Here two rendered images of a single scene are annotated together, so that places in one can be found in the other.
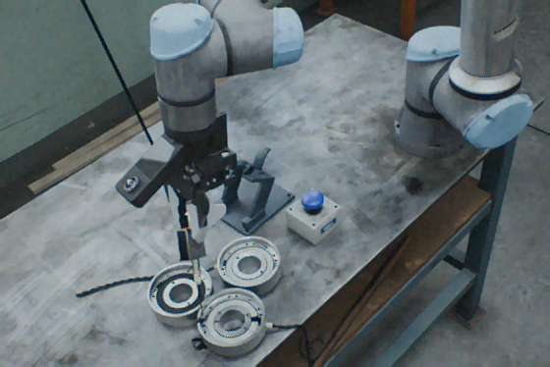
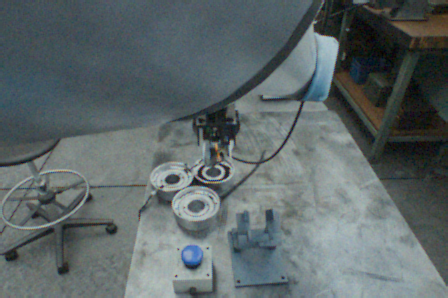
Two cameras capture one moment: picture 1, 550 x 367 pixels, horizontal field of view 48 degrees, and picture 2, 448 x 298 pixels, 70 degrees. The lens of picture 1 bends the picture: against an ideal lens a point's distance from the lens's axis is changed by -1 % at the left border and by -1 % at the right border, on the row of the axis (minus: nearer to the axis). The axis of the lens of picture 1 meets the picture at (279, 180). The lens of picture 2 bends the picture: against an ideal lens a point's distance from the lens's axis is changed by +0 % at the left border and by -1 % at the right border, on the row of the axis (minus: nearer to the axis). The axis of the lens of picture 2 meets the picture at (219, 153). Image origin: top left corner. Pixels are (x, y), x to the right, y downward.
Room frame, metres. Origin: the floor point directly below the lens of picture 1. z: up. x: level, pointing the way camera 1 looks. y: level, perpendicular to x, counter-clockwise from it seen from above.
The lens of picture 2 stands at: (0.99, -0.29, 1.36)
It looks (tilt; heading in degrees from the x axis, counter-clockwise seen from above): 38 degrees down; 127
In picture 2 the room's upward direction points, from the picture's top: straight up
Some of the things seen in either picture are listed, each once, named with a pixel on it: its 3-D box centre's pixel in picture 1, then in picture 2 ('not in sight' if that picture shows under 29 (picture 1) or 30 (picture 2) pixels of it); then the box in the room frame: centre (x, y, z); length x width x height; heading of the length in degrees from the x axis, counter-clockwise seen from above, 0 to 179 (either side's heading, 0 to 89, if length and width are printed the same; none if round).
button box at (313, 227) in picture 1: (315, 214); (192, 270); (0.74, -0.06, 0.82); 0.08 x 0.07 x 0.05; 129
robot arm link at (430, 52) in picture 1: (440, 67); not in sight; (0.94, -0.32, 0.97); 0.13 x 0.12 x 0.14; 17
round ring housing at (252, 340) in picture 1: (233, 323); (172, 181); (0.54, 0.10, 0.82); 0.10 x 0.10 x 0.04
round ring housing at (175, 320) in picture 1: (182, 295); (213, 174); (0.61, 0.18, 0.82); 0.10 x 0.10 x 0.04
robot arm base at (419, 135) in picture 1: (432, 114); not in sight; (0.95, -0.32, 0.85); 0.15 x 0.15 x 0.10
